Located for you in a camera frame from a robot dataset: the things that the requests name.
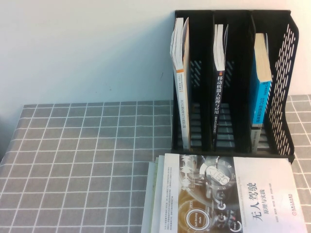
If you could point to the white autonomous driving book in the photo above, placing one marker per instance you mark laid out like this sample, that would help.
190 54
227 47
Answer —
255 194

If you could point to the plain white book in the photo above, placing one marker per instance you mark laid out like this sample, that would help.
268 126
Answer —
146 208

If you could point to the grey checked tablecloth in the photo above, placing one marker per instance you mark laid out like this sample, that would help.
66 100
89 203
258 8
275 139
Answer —
85 157

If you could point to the dark navy robotics book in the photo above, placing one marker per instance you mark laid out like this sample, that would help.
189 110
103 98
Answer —
218 102

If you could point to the black plastic book stand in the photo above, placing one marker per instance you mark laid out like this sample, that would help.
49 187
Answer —
206 72

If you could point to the blue grey Billion Dollar book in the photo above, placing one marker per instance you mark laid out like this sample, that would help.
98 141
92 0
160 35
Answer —
261 104

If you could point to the white spine orange cover book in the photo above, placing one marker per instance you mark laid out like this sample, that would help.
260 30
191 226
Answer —
181 109

